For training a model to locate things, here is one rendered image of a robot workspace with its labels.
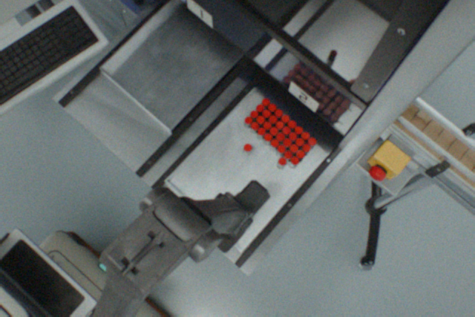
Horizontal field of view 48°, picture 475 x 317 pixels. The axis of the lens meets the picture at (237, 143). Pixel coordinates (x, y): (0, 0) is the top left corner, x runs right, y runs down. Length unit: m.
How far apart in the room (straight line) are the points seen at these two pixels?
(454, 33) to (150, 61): 0.91
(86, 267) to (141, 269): 1.35
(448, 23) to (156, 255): 0.49
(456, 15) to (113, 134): 0.95
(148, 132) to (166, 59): 0.21
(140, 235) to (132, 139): 0.76
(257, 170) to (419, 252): 1.14
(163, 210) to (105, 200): 1.63
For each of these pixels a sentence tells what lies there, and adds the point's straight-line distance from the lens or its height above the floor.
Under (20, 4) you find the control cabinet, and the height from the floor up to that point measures 0.85.
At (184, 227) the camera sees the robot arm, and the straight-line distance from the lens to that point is 0.69.
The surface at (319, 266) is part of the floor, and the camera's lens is 2.26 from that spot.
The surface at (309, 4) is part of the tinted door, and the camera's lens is 0.99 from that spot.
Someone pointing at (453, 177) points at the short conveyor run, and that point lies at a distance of 1.43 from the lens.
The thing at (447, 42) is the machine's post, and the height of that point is 1.55.
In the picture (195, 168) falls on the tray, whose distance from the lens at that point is 1.38.
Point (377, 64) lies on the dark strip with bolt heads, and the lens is 0.97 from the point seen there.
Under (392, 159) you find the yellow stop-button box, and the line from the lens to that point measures 1.29.
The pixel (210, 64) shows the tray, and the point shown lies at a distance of 1.47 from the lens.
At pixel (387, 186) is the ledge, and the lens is 1.43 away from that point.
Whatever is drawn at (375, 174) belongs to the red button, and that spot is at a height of 1.01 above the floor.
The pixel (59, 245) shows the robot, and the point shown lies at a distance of 2.05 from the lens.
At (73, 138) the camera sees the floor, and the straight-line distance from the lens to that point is 2.41.
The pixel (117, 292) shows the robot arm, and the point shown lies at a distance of 0.73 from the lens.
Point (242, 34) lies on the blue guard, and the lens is 1.28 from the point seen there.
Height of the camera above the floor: 2.23
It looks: 75 degrees down
